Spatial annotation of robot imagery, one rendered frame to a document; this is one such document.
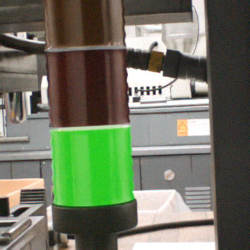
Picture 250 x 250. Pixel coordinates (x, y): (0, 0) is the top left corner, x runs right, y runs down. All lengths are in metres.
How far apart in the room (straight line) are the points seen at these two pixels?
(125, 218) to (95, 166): 0.03
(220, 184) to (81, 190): 0.22
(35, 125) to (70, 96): 4.91
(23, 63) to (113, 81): 0.33
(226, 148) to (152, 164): 4.56
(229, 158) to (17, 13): 0.19
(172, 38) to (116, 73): 4.98
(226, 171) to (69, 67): 0.23
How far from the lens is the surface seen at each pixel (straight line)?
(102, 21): 0.32
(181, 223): 1.07
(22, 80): 0.64
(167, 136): 5.06
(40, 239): 0.69
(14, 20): 0.56
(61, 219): 0.33
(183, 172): 5.07
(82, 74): 0.32
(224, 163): 0.52
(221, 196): 0.53
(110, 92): 0.32
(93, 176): 0.32
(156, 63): 0.66
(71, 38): 0.32
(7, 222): 0.67
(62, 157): 0.33
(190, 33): 5.32
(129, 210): 0.33
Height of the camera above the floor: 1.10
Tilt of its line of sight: 3 degrees down
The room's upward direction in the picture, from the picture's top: 3 degrees counter-clockwise
